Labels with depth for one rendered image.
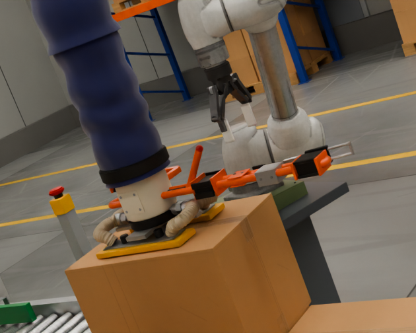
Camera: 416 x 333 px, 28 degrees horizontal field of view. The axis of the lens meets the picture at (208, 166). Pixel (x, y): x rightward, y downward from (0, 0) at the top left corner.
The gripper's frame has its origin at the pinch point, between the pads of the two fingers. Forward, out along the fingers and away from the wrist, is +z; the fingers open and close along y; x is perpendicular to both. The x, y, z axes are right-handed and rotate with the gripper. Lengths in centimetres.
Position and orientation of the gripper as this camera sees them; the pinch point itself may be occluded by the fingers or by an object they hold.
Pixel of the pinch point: (240, 130)
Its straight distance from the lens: 238.3
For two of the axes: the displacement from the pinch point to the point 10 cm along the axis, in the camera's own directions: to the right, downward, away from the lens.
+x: 7.9, -1.7, -5.9
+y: -5.0, 3.8, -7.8
